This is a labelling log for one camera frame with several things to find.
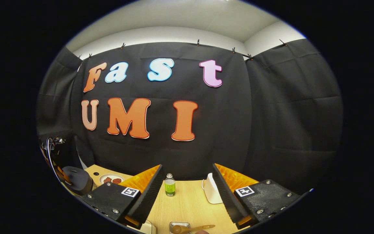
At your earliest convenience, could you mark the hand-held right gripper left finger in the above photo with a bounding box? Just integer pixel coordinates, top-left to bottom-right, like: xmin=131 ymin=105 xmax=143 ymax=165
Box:
xmin=81 ymin=164 xmax=165 ymax=229

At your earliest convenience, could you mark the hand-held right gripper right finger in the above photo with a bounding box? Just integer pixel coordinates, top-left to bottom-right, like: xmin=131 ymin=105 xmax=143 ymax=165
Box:
xmin=212 ymin=163 xmax=306 ymax=230

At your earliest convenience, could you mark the rice cooker with black lid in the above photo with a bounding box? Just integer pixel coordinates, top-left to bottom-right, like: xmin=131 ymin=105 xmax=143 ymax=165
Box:
xmin=60 ymin=166 xmax=94 ymax=196

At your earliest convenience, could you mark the wooden spoon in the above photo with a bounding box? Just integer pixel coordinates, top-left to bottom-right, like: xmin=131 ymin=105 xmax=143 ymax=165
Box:
xmin=171 ymin=224 xmax=216 ymax=234

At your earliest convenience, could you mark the metal chopstick holder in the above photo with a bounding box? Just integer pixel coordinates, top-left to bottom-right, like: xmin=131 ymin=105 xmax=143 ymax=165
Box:
xmin=169 ymin=222 xmax=191 ymax=234

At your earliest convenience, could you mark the white toaster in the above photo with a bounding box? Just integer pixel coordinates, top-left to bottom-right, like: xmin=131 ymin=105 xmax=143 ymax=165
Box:
xmin=202 ymin=173 xmax=223 ymax=204

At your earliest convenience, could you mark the green label water bottle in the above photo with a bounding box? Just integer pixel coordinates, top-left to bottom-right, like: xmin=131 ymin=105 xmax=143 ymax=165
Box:
xmin=165 ymin=173 xmax=176 ymax=197

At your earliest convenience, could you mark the white plate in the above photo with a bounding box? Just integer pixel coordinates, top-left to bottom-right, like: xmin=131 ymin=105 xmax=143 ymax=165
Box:
xmin=99 ymin=174 xmax=125 ymax=185

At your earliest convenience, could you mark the black backdrop cloth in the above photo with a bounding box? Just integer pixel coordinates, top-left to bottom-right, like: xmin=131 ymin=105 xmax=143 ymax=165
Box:
xmin=36 ymin=39 xmax=343 ymax=195

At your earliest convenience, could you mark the row of black cloth clips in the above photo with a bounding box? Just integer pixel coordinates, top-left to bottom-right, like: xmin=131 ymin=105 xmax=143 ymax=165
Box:
xmin=77 ymin=39 xmax=288 ymax=61

